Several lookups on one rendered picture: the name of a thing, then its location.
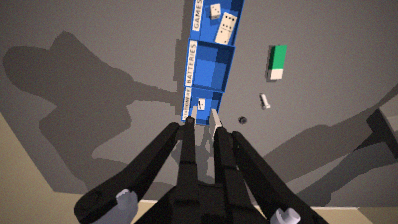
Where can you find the white die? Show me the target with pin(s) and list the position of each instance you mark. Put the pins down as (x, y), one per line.
(215, 11)

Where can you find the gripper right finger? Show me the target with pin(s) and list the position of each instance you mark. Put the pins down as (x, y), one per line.
(276, 201)

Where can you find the cream domino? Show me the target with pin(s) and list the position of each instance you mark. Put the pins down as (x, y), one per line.
(225, 29)

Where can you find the blue rack of three labelled bins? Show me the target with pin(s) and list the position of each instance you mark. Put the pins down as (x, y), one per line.
(208, 66)

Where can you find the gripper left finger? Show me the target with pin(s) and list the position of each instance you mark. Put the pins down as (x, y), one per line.
(115, 201)

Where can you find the green and white eraser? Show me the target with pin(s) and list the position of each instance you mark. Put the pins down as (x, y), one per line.
(277, 62)

